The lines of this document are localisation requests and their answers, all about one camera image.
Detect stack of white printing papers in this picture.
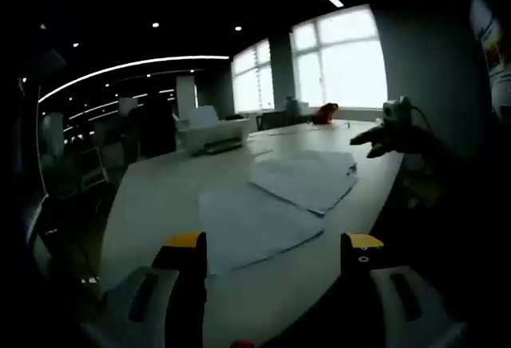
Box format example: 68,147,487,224
246,150,359,216

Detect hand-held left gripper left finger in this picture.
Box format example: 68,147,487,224
79,231,208,348

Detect person in dark clothing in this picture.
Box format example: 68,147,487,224
370,152,511,348

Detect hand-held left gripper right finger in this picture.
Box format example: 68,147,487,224
279,232,468,348

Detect blue white wall poster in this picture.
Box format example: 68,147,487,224
470,0,511,81

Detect large window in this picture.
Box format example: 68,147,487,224
291,4,389,110

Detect narrow window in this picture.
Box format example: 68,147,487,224
231,38,276,113

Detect white table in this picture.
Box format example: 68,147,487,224
99,118,405,348

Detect white office chair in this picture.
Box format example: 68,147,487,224
81,147,109,190

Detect white printer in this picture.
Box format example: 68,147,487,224
175,104,252,156

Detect orange plush toy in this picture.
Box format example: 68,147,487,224
311,102,341,126

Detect grey office chair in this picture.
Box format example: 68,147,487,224
255,110,289,132

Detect white printing paper sheet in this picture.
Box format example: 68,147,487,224
198,185,325,276

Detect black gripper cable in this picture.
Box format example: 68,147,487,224
406,103,434,132

